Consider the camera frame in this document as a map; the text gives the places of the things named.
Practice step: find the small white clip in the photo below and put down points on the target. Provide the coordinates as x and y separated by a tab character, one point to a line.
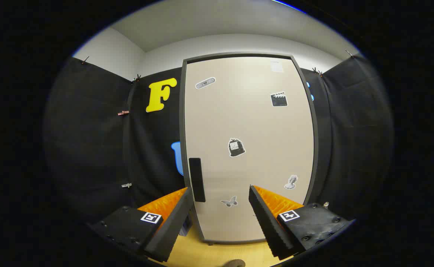
126	184

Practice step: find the small red clip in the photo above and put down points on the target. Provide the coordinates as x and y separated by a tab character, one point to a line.
123	112

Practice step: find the blue cover book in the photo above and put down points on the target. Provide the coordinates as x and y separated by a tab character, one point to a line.
186	230

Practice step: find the black backdrop cloth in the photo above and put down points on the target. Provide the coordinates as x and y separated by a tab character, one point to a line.
91	148

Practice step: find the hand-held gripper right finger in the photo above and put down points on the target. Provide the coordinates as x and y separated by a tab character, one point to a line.
269	226

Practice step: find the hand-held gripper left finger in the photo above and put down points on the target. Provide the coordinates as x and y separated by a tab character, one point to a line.
172	226

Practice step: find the grey shoe cabinet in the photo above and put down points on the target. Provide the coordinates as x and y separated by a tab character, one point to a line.
182	129

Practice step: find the brown fuzzy shoe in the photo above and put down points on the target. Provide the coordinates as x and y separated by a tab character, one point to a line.
234	263

